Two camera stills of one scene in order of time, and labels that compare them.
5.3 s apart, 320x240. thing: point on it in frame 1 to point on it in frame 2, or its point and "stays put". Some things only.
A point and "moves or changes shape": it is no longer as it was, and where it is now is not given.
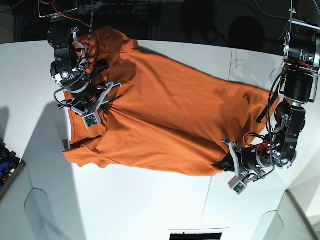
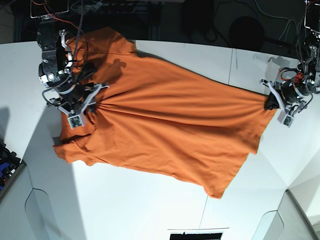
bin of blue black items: [10, 168] stays put
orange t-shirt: [163, 116] moves or changes shape
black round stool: [246, 33] stays put
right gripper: [249, 161] to [290, 98]
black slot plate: [196, 236] stays put
